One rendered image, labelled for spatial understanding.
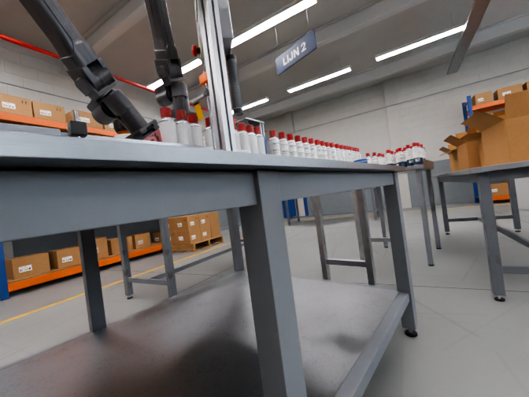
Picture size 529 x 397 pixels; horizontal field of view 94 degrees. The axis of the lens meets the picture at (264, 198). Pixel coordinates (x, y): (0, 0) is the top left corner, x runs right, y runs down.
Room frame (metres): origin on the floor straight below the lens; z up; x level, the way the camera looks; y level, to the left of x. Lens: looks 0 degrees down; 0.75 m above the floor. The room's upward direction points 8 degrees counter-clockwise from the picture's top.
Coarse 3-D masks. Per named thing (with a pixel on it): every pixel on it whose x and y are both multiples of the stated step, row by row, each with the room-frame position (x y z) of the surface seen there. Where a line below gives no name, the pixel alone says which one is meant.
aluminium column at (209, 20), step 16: (208, 0) 0.75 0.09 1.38; (208, 16) 0.74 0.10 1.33; (208, 32) 0.75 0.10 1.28; (208, 48) 0.76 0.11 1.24; (208, 64) 0.76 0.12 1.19; (224, 64) 0.77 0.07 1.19; (208, 80) 0.77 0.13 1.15; (224, 80) 0.77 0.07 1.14; (224, 96) 0.77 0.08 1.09; (224, 112) 0.75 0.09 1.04; (224, 128) 0.75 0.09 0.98; (224, 144) 0.74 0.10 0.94
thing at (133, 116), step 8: (128, 112) 0.67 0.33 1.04; (136, 112) 0.69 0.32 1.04; (120, 120) 0.68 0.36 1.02; (128, 120) 0.67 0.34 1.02; (136, 120) 0.68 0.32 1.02; (144, 120) 0.70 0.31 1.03; (128, 128) 0.69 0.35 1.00; (136, 128) 0.69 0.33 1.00; (144, 128) 0.67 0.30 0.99; (128, 136) 0.71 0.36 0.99
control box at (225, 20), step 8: (224, 0) 0.79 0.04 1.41; (224, 8) 0.79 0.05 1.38; (224, 16) 0.79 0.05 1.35; (200, 24) 0.77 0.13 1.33; (224, 24) 0.79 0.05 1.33; (200, 32) 0.80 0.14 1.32; (224, 32) 0.79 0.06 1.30; (232, 32) 0.80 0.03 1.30; (200, 40) 0.84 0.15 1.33; (224, 40) 0.80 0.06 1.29; (232, 40) 0.81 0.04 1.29; (200, 48) 0.87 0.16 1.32; (224, 48) 0.84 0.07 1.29; (200, 56) 0.92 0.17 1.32; (224, 56) 0.88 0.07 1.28
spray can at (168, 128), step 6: (162, 108) 0.77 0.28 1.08; (168, 108) 0.78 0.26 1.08; (162, 114) 0.77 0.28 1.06; (168, 114) 0.78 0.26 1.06; (162, 120) 0.76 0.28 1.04; (168, 120) 0.77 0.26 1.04; (162, 126) 0.76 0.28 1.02; (168, 126) 0.76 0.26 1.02; (174, 126) 0.78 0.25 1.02; (162, 132) 0.76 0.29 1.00; (168, 132) 0.76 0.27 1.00; (174, 132) 0.78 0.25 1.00; (162, 138) 0.76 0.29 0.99; (168, 138) 0.76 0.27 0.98; (174, 138) 0.77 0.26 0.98
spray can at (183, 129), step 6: (180, 114) 0.81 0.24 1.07; (186, 114) 0.82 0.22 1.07; (180, 120) 0.81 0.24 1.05; (186, 120) 0.82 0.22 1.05; (180, 126) 0.80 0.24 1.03; (186, 126) 0.80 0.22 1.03; (180, 132) 0.80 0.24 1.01; (186, 132) 0.80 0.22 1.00; (180, 138) 0.80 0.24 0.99; (186, 138) 0.80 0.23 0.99; (192, 144) 0.82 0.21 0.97
